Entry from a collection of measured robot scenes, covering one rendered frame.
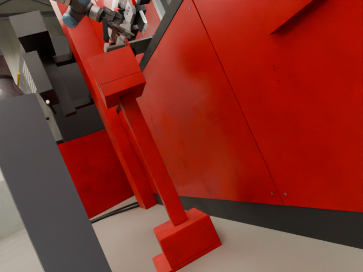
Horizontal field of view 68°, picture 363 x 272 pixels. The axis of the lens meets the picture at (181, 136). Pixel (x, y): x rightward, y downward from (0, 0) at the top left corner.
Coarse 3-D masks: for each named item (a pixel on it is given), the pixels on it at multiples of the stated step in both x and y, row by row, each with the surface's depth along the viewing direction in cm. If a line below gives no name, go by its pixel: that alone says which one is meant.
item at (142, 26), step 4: (140, 12) 151; (140, 16) 152; (144, 16) 152; (136, 20) 159; (140, 20) 154; (144, 20) 151; (140, 24) 156; (144, 24) 153; (140, 28) 158; (144, 28) 156; (144, 32) 158
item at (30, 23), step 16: (16, 16) 227; (32, 16) 231; (16, 32) 225; (32, 32) 229; (48, 32) 236; (32, 48) 249; (48, 48) 260; (48, 64) 266; (64, 96) 266; (64, 112) 264
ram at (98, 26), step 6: (102, 0) 188; (108, 0) 178; (102, 6) 193; (108, 6) 183; (90, 18) 231; (96, 24) 222; (96, 30) 229; (102, 30) 214; (102, 36) 220; (102, 42) 227
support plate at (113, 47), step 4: (132, 40) 142; (136, 40) 143; (140, 40) 144; (144, 40) 146; (148, 40) 149; (120, 44) 140; (124, 44) 140; (132, 44) 145; (136, 44) 147; (140, 44) 149; (144, 44) 151; (148, 44) 154; (108, 48) 137; (112, 48) 139; (116, 48) 141; (136, 48) 152; (140, 48) 154; (144, 48) 157; (136, 52) 158; (140, 52) 161; (144, 52) 163
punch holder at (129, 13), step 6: (120, 0) 160; (126, 0) 152; (120, 6) 163; (126, 6) 155; (132, 6) 150; (138, 6) 152; (144, 6) 153; (126, 12) 158; (132, 12) 151; (144, 12) 155; (126, 18) 161; (132, 18) 156; (132, 24) 163
